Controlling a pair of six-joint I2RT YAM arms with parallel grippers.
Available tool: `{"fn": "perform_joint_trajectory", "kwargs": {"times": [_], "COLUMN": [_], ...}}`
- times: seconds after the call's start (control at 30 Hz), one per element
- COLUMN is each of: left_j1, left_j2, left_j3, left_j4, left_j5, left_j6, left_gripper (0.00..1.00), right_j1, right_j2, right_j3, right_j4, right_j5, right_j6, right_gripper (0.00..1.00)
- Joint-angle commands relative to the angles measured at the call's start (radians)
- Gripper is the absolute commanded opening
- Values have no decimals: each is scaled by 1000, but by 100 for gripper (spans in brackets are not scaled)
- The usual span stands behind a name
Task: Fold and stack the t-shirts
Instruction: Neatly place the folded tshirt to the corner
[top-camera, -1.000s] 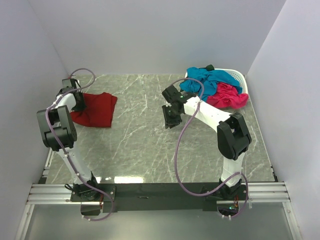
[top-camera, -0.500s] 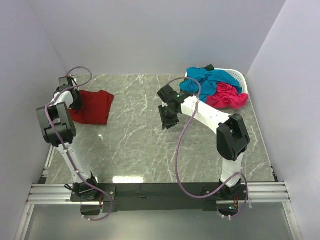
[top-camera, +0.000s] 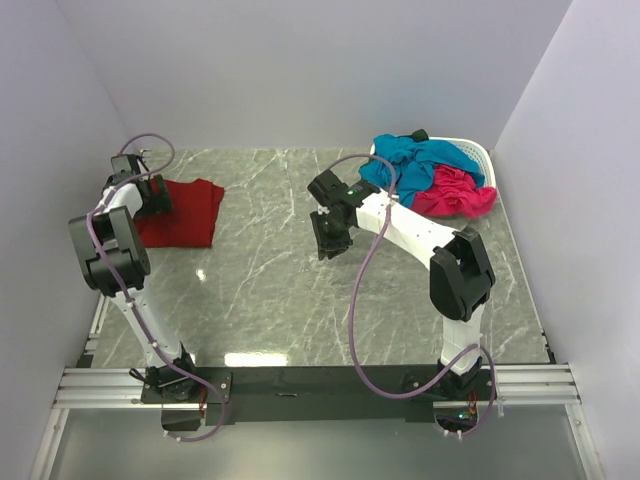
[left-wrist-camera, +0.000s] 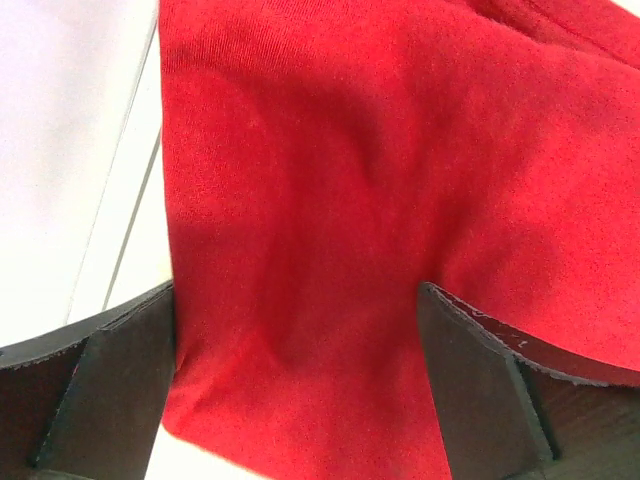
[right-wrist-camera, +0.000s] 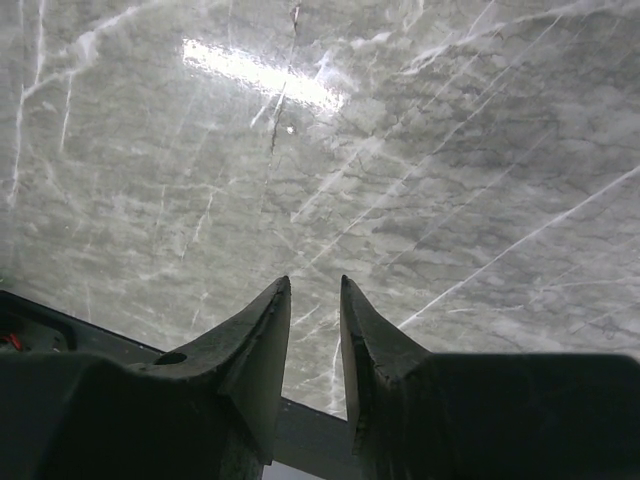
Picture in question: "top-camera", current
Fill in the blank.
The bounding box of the red t-shirt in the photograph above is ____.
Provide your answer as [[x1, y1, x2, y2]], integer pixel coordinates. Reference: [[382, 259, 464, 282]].
[[134, 179, 225, 248]]

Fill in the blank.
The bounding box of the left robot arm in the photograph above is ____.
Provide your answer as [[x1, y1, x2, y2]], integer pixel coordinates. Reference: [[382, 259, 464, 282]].
[[68, 153, 200, 402]]

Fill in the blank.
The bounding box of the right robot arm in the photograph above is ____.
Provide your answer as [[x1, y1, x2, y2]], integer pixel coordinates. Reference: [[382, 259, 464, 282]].
[[308, 170, 496, 399]]

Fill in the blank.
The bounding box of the blue t-shirt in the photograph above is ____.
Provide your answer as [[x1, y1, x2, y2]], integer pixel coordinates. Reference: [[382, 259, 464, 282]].
[[373, 134, 486, 207]]

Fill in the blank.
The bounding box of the dark green garment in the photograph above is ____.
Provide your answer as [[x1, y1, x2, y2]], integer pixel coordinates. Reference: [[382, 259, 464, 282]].
[[410, 129, 430, 142]]

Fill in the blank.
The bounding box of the pink t-shirt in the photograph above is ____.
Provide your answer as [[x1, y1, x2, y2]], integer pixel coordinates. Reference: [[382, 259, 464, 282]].
[[411, 165, 497, 218]]

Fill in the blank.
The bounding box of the white laundry basket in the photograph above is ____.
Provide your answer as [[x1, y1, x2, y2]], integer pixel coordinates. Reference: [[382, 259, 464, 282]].
[[369, 137, 497, 188]]

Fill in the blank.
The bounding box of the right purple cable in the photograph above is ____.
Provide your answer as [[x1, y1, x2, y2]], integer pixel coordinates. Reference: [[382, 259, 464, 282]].
[[327, 153, 499, 439]]

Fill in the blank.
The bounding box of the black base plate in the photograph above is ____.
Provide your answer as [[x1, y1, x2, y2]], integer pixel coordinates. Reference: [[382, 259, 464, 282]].
[[141, 366, 495, 426]]

